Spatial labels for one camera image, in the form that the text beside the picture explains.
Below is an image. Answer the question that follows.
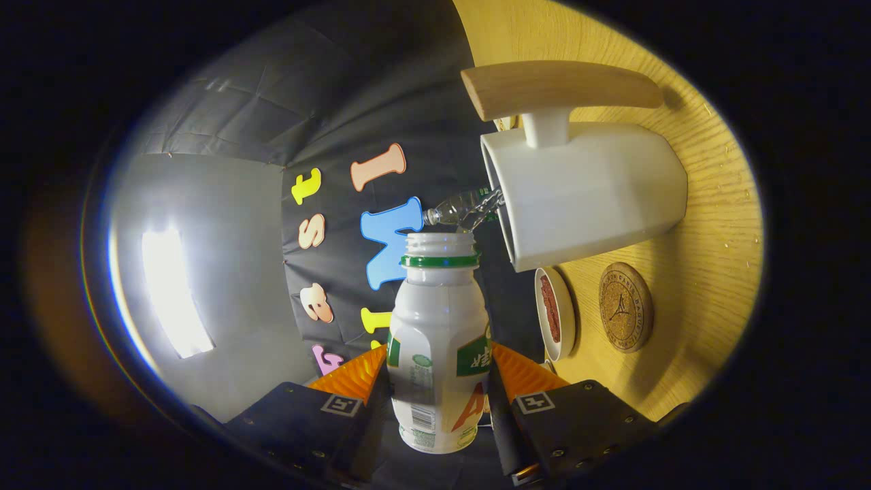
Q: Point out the ceiling light panel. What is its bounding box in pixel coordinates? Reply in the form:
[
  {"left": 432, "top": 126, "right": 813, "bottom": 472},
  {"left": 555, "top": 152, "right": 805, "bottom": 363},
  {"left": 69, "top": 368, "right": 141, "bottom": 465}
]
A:
[{"left": 139, "top": 228, "right": 215, "bottom": 360}]

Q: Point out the white cup with wooden handle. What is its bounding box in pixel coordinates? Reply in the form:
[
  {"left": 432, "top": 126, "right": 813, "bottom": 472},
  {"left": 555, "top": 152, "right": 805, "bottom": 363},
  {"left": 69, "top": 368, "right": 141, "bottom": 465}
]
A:
[{"left": 461, "top": 60, "right": 689, "bottom": 274}]

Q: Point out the wooden table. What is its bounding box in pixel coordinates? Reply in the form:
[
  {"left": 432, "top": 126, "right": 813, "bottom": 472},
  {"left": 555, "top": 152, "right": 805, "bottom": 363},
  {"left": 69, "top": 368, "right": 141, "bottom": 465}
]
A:
[{"left": 453, "top": 0, "right": 764, "bottom": 423}]

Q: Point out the black backdrop cloth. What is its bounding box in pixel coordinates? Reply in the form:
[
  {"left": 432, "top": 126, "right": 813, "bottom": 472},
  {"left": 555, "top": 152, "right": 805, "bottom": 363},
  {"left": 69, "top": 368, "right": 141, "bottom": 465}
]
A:
[{"left": 126, "top": 0, "right": 552, "bottom": 487}]

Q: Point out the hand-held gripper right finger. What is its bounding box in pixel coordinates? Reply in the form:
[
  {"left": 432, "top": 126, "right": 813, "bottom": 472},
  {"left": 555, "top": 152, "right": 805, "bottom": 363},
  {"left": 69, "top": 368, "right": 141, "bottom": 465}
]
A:
[{"left": 487, "top": 342, "right": 659, "bottom": 487}]

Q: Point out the round white plate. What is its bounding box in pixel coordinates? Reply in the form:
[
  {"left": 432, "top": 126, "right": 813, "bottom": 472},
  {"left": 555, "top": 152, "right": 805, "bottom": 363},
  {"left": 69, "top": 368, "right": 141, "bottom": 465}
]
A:
[{"left": 533, "top": 266, "right": 576, "bottom": 363}]

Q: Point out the red meat slice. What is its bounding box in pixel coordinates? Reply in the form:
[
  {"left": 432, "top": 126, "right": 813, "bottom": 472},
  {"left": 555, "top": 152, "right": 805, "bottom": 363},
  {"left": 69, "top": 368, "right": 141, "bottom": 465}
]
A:
[{"left": 540, "top": 274, "right": 561, "bottom": 344}]

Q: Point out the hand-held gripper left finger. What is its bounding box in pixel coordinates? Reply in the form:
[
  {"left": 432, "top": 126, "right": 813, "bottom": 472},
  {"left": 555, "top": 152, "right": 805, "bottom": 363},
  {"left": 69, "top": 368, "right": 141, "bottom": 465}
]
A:
[{"left": 194, "top": 344, "right": 392, "bottom": 487}]

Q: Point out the white juice bottle green label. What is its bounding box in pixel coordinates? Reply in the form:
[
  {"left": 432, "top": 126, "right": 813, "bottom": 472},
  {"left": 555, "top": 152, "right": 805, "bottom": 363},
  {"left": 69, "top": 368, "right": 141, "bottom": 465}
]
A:
[{"left": 385, "top": 231, "right": 492, "bottom": 455}]

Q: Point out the round cork coaster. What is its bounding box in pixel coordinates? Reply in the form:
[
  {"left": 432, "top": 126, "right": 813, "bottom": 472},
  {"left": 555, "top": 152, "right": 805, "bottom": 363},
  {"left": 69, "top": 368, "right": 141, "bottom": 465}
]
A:
[{"left": 599, "top": 262, "right": 655, "bottom": 354}]

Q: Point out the clear plastic water bottle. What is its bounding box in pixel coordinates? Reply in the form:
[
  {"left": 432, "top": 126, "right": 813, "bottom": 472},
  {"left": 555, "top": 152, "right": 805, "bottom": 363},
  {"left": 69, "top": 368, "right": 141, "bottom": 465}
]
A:
[{"left": 422, "top": 187, "right": 506, "bottom": 233}]

